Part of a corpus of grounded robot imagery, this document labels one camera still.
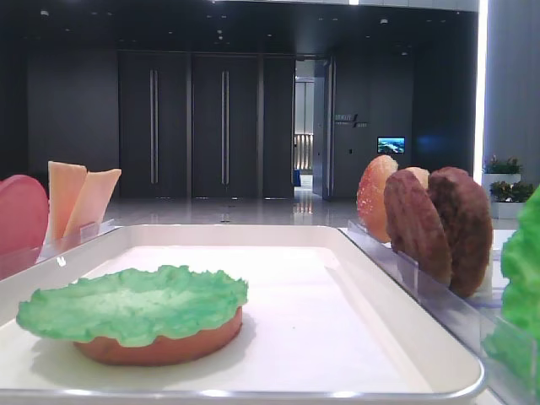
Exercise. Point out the pink ham slice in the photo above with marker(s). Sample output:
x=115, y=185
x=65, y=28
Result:
x=24, y=214

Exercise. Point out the red tomato slice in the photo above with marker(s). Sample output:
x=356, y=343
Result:
x=370, y=196

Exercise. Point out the brown bread slice on tray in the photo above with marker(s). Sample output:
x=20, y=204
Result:
x=163, y=350

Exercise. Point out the front brown meat patty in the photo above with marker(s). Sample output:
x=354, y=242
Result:
x=414, y=226

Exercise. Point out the brown meat patty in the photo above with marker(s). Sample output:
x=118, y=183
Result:
x=463, y=207
x=414, y=226

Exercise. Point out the tan bread slice behind patties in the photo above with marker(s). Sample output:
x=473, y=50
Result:
x=421, y=174

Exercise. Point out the green lettuce leaf on bun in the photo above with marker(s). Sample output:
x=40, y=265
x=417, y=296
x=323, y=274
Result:
x=134, y=307

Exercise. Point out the right orange cheese slice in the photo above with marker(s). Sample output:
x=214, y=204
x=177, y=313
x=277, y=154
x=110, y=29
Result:
x=92, y=201

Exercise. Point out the orange cheese slice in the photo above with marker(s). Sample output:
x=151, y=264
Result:
x=65, y=183
x=92, y=201

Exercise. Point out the rear brown meat patty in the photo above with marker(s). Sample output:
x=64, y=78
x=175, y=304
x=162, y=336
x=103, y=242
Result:
x=463, y=207

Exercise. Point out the left orange cheese slice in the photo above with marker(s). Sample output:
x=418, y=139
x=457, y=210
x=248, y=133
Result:
x=65, y=183

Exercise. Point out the green lettuce leaf in holder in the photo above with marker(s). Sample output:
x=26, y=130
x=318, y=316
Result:
x=521, y=291

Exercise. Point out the middle dark double door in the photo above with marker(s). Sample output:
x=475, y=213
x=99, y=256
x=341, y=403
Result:
x=224, y=119

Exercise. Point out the dark double door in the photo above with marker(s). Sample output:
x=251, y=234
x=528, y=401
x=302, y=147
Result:
x=153, y=114
x=224, y=119

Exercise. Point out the white rectangular tray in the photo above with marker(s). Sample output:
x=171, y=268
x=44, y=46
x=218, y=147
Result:
x=323, y=325

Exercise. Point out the open dark door leaf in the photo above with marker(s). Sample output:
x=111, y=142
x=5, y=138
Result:
x=323, y=129

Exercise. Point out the left dark double door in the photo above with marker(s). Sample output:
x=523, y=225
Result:
x=153, y=114

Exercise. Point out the upper potted plant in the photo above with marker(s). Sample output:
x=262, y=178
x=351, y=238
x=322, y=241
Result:
x=497, y=170

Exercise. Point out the potted plant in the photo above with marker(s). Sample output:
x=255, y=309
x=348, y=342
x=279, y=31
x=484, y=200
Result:
x=508, y=199
x=497, y=170

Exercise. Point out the lower potted plant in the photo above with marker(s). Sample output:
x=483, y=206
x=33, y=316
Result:
x=508, y=199

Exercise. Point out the left clear acrylic holder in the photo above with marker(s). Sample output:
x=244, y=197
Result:
x=19, y=261

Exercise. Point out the clear acrylic holder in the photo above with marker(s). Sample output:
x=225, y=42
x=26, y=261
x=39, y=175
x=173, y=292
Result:
x=19, y=261
x=469, y=320

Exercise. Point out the right clear acrylic holder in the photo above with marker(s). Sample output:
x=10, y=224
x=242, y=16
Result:
x=469, y=320

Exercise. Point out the small wall screen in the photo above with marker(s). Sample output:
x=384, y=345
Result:
x=388, y=145

